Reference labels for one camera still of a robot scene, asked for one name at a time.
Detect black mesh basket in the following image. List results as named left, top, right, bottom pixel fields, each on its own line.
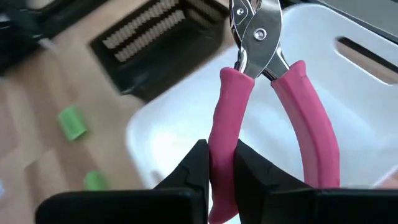
left=89, top=0, right=231, bottom=103

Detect pink-handled pliers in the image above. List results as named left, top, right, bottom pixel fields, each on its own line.
left=207, top=0, right=341, bottom=224

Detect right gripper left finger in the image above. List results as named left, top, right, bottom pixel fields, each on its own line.
left=35, top=139, right=210, bottom=224

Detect white plastic bin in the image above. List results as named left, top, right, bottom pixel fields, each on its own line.
left=125, top=2, right=398, bottom=191

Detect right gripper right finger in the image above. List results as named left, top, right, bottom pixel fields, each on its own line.
left=233, top=139, right=398, bottom=224

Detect green eraser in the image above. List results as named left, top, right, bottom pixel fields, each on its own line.
left=57, top=105, right=89, bottom=142
left=83, top=169, right=110, bottom=192

